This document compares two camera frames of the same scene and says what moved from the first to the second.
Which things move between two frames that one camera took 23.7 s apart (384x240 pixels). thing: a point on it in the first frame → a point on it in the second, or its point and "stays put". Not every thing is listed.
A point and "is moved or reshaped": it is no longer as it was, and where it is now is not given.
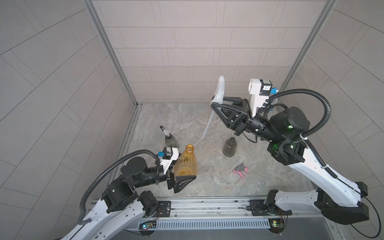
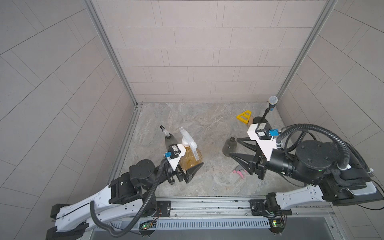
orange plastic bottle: x=185 y=164 is moved or reshaped
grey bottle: x=170 y=141 stays put
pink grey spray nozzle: x=239 y=168 stays put
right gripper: x=243 y=120 → x=250 y=162
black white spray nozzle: x=167 y=134 stays put
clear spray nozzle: x=218 y=98 → x=187 y=141
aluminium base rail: x=221 y=213 stays put
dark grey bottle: x=229 y=147 stays put
